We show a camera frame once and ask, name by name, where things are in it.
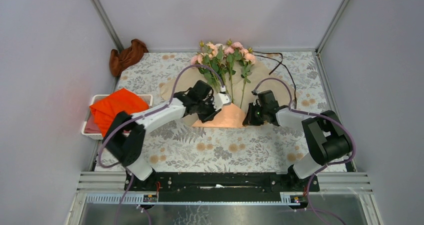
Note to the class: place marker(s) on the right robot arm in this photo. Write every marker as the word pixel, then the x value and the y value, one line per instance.
pixel 327 140

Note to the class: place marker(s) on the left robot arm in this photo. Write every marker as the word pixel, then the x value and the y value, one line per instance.
pixel 125 137

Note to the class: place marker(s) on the peach wrapping paper sheet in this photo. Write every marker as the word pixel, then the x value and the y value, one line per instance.
pixel 231 115

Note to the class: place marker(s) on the brown cloth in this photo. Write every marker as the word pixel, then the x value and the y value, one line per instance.
pixel 120 61

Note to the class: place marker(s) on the white plastic basket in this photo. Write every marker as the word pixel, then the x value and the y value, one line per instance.
pixel 87 130

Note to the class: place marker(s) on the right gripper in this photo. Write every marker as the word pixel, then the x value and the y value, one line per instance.
pixel 249 120

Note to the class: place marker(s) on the black mounting base rail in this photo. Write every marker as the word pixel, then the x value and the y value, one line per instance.
pixel 257 187

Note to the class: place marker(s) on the orange cloth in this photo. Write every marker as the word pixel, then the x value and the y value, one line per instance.
pixel 105 108

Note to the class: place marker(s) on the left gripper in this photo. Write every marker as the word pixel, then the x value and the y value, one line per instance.
pixel 209 117

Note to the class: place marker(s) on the pink fake flower bunch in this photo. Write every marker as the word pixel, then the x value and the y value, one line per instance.
pixel 238 63

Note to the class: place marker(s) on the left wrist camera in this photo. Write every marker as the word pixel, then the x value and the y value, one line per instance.
pixel 220 100

